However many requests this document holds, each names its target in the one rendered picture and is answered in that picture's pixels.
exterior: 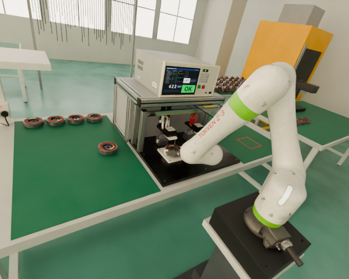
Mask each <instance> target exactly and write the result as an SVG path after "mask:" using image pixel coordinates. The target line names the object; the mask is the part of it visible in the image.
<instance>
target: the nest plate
mask: <svg viewBox="0 0 349 279"><path fill-rule="evenodd" d="M164 149H165V147H164V148H159V149H157V150H158V151H159V153H160V154H161V155H162V156H163V158H164V159H165V160H166V161H167V162H168V163H172V162H176V161H181V160H182V158H181V156H179V157H170V156H167V155H166V154H164Z"/></svg>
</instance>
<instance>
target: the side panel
mask: <svg viewBox="0 0 349 279"><path fill-rule="evenodd" d="M129 113H130V98H129V97H128V96H127V95H126V94H125V93H124V92H123V91H122V90H121V89H120V88H119V87H117V86H116V85H115V84H114V105H113V123H112V124H113V125H114V126H115V128H116V129H117V130H118V132H119V133H120V135H121V136H122V137H123V139H124V140H125V141H126V142H127V141H129V139H127V135H128V127H129Z"/></svg>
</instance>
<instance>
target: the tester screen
mask: <svg viewBox="0 0 349 279"><path fill-rule="evenodd" d="M198 73H199V70H197V69H183V68H168V67H166V73H165V80H164V84H163V90H180V92H162V94H193V92H186V93H181V90H182V85H196V83H183V81H184V78H191V79H197V78H198ZM169 85H177V88H176V89H169V88H168V86H169Z"/></svg>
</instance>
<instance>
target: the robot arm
mask: <svg viewBox="0 0 349 279"><path fill-rule="evenodd" d="M295 89H296V72H295V70H294V68H293V67H292V66H291V65H290V64H288V63H285V62H276V63H272V64H270V65H264V66H262V67H260V68H258V69H257V70H255V71H254V72H253V73H252V74H251V75H250V76H249V77H248V78H247V79H246V80H245V82H244V83H243V84H242V85H241V86H240V87H239V88H238V89H237V91H236V92H235V93H234V94H233V95H232V96H231V97H230V98H229V100H228V101H227V102H226V103H225V104H224V105H223V107H222V108H221V109H220V110H219V111H218V113H217V114H216V115H215V116H214V117H213V118H212V119H211V120H210V121H209V122H208V123H207V124H206V125H205V126H204V127H203V128H202V129H201V130H200V131H199V132H198V133H197V134H196V135H195V136H193V137H192V138H191V139H189V140H188V141H187V142H185V143H184V144H183V145H182V146H181V147H180V148H181V149H179V150H176V151H171V150H169V149H164V154H166V155H167V156H181V158H182V160H183V161H184V162H186V163H189V164H207V165H210V166H213V165H216V164H218V163H219V162H220V161H221V160H222V158H223V151H222V149H221V148H220V147H219V146H218V145H217V144H218V143H219V142H220V141H221V140H223V139H224V138H226V137H227V136H228V135H230V134H231V133H233V132H234V131H236V130H237V129H239V128H241V127H242V126H244V125H245V124H247V123H248V122H250V121H251V120H253V119H254V118H256V117H257V116H259V115H260V114H261V113H263V112H264V111H265V110H266V111H267V114H268V120H269V127H270V135H271V148H272V170H271V172H270V175H269V178H268V180H267V182H266V185H265V186H264V188H263V189H262V191H261V192H260V194H259V195H258V197H257V198H256V200H255V202H254V205H253V206H250V207H248V208H247V209H246V211H245V212H244V221H245V223H246V225H247V227H248V228H249V229H250V231H251V232H253V233H254V234H255V235H256V236H258V237H260V238H262V239H263V245H264V246H265V248H266V249H267V248H271V249H274V248H277V249H278V250H279V251H280V250H281V248H282V250H284V251H287V252H288V253H289V255H290V256H291V258H292V259H293V260H294V261H295V263H296V264H297V266H298V267H300V266H302V265H303V264H304V263H303V262H302V261H301V259H300V258H299V257H298V255H297V254H296V252H295V251H294V250H293V249H292V242H290V239H291V238H292V237H291V236H290V234H289V233H288V232H287V231H286V229H285V228H284V227H283V226H282V225H283V224H285V223H286V222H287V221H288V220H289V218H290V217H291V216H292V215H293V214H294V212H296V211H297V209H298V208H299V207H300V206H301V204H302V203H303V202H304V201H305V199H306V197H307V192H306V188H305V180H306V170H305V167H304V163H303V160H302V155H301V151H300V145H299V139H298V134H297V125H296V108H295ZM280 247H281V248H280Z"/></svg>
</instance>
